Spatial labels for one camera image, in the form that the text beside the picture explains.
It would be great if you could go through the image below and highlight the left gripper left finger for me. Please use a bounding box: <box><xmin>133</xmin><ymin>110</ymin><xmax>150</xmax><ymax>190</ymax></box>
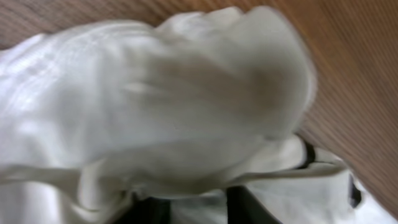
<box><xmin>114</xmin><ymin>197</ymin><xmax>171</xmax><ymax>224</ymax></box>

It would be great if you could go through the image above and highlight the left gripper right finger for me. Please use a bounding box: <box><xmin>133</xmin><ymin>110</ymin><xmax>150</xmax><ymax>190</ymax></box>
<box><xmin>226</xmin><ymin>187</ymin><xmax>281</xmax><ymax>224</ymax></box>

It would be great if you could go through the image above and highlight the white printed t-shirt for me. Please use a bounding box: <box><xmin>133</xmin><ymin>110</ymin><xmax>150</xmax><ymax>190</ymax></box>
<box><xmin>1</xmin><ymin>6</ymin><xmax>396</xmax><ymax>223</ymax></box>

